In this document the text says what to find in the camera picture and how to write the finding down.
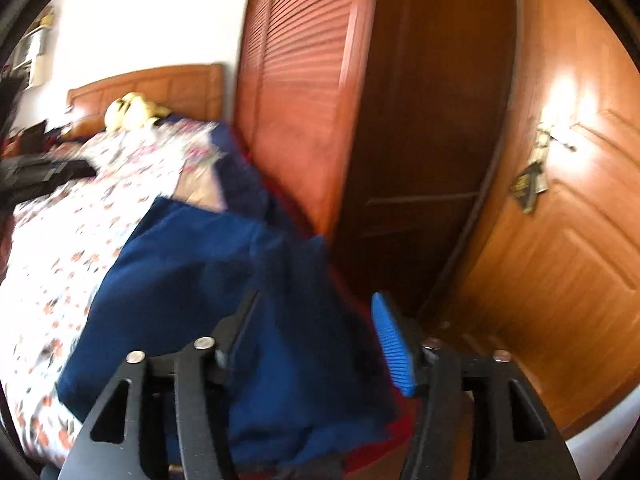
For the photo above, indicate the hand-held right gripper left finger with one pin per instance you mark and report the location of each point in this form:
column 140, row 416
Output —
column 235, row 327

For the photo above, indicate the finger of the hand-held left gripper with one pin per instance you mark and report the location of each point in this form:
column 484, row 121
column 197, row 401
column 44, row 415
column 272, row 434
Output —
column 55, row 169
column 25, row 191

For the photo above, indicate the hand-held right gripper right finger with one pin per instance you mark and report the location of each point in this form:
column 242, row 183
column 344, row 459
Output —
column 392, row 340

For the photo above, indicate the navy blue blazer jacket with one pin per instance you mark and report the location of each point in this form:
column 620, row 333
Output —
column 200, row 285

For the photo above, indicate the dark wooden chair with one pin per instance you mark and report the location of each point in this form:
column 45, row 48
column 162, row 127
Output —
column 30, row 135

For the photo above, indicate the orange floral bedsheet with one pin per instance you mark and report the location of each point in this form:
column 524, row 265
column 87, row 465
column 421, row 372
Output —
column 60, row 260

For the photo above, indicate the yellow plush toy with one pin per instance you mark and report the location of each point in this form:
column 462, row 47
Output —
column 130, row 112

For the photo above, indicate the pink floral quilt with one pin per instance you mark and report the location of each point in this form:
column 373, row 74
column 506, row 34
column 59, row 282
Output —
column 150, row 155

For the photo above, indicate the red cloth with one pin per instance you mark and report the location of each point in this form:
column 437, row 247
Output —
column 380, row 440

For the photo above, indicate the wooden bed headboard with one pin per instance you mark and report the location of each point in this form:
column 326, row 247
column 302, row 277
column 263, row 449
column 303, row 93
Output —
column 185, row 90

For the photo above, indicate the wooden door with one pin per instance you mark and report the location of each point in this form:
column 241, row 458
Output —
column 575, row 260

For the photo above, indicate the dark hanging tag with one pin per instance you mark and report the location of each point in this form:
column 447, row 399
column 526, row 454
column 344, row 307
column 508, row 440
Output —
column 527, row 190

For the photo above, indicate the wooden louvred wardrobe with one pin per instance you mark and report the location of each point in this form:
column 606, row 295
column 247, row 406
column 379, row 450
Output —
column 300, row 85

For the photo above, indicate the white wall shelf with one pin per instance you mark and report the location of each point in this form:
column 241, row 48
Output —
column 35, row 55

